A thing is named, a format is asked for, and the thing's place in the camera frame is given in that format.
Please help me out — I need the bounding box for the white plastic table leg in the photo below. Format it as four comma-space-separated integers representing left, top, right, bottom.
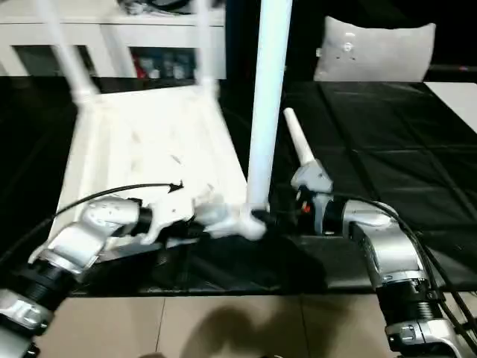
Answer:
245, 0, 294, 214
282, 107, 318, 169
40, 0, 102, 110
192, 0, 221, 101

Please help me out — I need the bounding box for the white plastic table top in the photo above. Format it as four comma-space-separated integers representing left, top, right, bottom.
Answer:
48, 84, 269, 259

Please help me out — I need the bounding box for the black mat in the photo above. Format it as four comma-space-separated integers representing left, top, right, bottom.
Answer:
0, 74, 477, 298

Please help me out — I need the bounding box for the grey pillow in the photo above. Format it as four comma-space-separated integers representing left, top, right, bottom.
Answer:
312, 15, 437, 82

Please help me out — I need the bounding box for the black cabinet with gold label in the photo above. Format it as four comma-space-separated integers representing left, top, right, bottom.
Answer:
223, 0, 326, 82

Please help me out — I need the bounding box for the white flat board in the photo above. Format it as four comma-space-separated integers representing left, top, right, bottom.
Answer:
424, 81, 477, 134

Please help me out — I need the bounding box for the white sideboard with glass doors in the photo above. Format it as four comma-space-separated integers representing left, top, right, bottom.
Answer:
0, 0, 227, 80

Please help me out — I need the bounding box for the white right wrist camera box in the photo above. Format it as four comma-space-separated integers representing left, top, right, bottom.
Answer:
290, 163, 335, 236

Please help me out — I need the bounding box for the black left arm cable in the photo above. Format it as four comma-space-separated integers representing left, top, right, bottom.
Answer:
0, 180, 184, 266

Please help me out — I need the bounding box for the grey bag with black strap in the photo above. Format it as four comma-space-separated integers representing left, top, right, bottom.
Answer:
148, 0, 188, 9

